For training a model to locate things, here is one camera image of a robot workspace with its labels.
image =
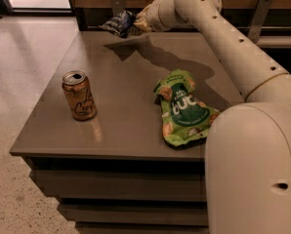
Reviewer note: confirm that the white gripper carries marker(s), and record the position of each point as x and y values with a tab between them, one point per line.
155	13

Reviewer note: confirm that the blue chip bag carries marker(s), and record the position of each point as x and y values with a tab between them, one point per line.
122	25

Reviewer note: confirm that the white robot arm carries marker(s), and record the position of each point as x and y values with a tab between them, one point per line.
248	149

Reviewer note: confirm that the green snack bag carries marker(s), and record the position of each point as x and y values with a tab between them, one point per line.
184	117

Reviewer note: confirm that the gold soda can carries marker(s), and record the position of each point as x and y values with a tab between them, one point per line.
77	91

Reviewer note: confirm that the left metal wall bracket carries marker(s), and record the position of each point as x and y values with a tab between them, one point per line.
117	6

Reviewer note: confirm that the metal wall bracket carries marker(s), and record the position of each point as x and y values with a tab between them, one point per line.
117	6
258	18

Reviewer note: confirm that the right metal wall bracket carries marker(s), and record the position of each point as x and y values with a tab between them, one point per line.
258	18

